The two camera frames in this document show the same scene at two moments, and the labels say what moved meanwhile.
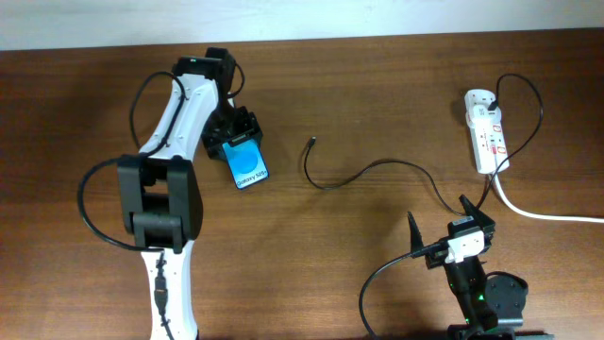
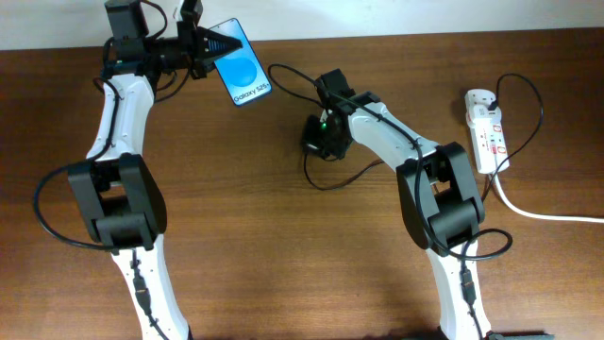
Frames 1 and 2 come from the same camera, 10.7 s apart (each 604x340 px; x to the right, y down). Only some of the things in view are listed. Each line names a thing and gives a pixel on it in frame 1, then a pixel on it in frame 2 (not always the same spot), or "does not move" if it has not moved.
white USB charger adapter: [482, 106] does not move
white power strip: [490, 146] does not move
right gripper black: [485, 222] -> [309, 138]
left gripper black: [250, 128] -> [194, 44]
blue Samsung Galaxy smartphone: [246, 162] -> [242, 70]
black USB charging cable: [428, 174] does not move
